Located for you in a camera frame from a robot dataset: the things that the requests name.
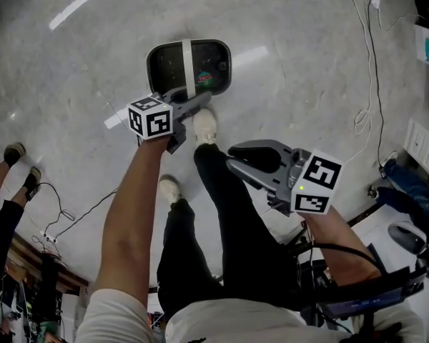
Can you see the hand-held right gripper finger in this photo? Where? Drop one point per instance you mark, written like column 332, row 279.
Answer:
column 252, row 177
column 257, row 154

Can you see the person's left forearm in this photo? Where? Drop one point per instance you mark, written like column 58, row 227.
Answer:
column 128, row 209

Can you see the red green wrapper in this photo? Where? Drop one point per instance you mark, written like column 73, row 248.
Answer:
column 204, row 78

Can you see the small white power strip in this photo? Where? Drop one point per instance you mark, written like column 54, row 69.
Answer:
column 49, row 237

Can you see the person's leg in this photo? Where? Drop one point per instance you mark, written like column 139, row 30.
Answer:
column 182, row 256
column 243, row 227

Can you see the person's right white shoe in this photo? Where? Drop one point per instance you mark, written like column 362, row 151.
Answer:
column 204, row 125

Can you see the grey marble floor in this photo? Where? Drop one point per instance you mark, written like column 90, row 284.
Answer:
column 289, row 84

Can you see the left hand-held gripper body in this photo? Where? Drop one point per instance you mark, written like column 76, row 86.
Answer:
column 153, row 121

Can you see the person's white shoe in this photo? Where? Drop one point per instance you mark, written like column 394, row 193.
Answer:
column 204, row 125
column 169, row 189

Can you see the person's right leg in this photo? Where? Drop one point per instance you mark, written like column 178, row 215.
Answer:
column 243, row 227

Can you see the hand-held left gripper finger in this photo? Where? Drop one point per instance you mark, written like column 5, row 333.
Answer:
column 173, row 93
column 198, row 104

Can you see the brown wooden furniture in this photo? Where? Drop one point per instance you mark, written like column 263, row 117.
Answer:
column 46, row 263

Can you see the person's white shirt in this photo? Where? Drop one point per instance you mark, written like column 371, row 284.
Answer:
column 236, row 322

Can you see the blue cloth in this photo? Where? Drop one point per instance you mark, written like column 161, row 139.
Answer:
column 413, row 191

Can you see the black waist-mounted screen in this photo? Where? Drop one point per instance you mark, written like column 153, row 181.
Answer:
column 372, row 295

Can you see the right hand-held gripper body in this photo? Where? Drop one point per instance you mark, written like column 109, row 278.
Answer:
column 316, row 181

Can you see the white panelled cabinet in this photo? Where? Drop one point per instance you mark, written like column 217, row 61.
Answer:
column 425, row 148

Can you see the spare grey gripper device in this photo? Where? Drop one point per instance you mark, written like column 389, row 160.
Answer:
column 411, row 238

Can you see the person's right forearm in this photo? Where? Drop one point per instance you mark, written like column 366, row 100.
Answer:
column 337, row 248

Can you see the person's left leg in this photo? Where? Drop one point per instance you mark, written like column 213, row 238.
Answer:
column 182, row 256

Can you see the person's left white shoe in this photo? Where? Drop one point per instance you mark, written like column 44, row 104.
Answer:
column 169, row 189

